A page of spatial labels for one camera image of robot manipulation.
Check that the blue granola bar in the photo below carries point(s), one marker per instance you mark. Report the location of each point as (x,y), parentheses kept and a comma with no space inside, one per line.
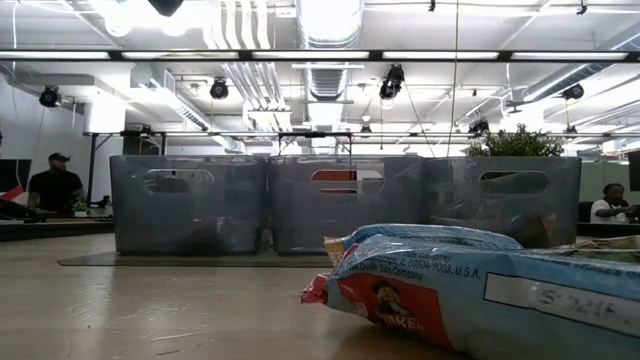
(425,232)
(450,300)

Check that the black ceiling spotlight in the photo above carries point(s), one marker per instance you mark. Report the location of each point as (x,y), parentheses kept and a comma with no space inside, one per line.
(50,96)
(573,92)
(219,90)
(479,127)
(391,85)

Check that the black overhead light bar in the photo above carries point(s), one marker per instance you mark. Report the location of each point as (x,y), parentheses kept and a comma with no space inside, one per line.
(300,55)

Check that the grey translucent plastic bin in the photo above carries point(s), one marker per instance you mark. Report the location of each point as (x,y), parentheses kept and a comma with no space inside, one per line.
(300,215)
(450,175)
(150,215)

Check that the person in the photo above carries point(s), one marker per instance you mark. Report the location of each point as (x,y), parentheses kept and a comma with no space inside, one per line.
(607,212)
(55,190)

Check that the small background plant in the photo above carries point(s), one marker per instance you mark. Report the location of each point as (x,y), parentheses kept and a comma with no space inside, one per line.
(80,208)

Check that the black monitor screen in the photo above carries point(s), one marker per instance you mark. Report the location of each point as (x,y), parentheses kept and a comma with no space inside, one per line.
(635,170)
(15,175)

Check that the red background box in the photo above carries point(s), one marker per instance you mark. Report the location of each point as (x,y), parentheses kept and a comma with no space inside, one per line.
(332,175)

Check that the red white striped object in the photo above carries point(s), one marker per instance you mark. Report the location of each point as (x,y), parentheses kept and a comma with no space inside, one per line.
(11,193)

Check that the black background equipment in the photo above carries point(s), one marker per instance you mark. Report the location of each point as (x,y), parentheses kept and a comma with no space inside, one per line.
(17,211)

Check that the green artificial potted plant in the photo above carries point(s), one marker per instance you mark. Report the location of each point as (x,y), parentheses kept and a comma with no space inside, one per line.
(515,142)

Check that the white rectangular air duct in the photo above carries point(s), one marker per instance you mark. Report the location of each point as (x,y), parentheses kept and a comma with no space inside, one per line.
(175,107)

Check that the round silver air duct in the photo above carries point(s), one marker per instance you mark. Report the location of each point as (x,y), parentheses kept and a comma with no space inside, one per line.
(327,30)

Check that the long silver air duct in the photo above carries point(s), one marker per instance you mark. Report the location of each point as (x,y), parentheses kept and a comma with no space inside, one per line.
(575,75)

